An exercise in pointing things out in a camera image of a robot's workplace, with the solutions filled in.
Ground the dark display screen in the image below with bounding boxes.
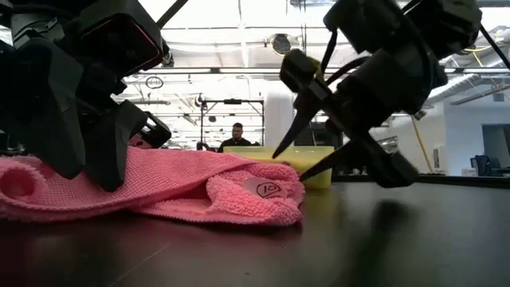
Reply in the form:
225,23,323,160
308,121,344,149

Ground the yellow-green plastic bin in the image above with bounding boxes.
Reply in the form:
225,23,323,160
222,145,335,190

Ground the black stand frame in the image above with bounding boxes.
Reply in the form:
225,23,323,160
198,98,266,149

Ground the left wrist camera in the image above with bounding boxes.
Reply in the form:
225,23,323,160
79,0,171,79

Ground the white column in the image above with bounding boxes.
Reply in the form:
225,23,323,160
265,93,296,147

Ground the black ceiling cable reel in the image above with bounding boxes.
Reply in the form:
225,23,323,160
272,33,292,57

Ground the orange cable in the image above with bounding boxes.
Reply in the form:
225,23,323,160
410,115,434,173

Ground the pink microfiber towel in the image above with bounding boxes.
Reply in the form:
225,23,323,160
0,146,306,227

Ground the person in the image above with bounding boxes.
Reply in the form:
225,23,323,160
218,122,253,153

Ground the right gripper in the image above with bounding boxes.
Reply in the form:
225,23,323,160
273,47,448,189

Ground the blue office chair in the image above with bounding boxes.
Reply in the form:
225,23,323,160
469,154,504,177

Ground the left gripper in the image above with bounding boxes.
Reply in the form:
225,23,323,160
0,0,172,180

